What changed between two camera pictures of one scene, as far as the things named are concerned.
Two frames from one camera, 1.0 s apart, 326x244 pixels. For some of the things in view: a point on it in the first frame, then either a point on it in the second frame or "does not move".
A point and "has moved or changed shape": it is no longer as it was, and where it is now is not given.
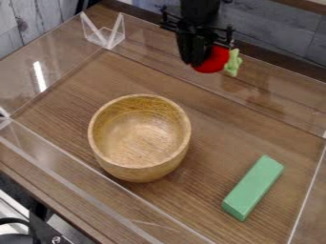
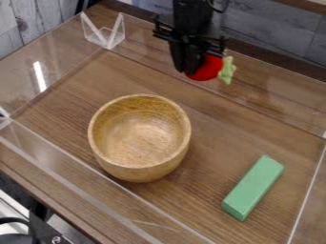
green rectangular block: [247, 193] does not move
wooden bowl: [139, 135] does not move
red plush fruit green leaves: [221, 58] has moved or changed shape
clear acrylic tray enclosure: [206, 157] does not move
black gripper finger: [186, 46] → [178, 53]
